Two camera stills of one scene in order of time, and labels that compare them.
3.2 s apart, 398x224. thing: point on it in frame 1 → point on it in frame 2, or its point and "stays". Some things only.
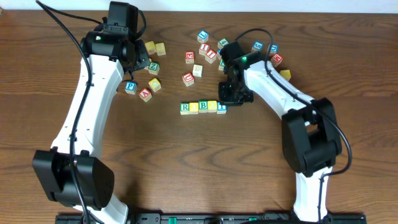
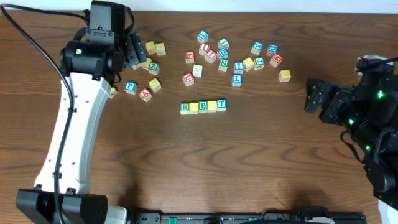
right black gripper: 224,98 → 334,91
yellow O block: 212,106 stays
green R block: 185,108 stays
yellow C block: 155,84 stays
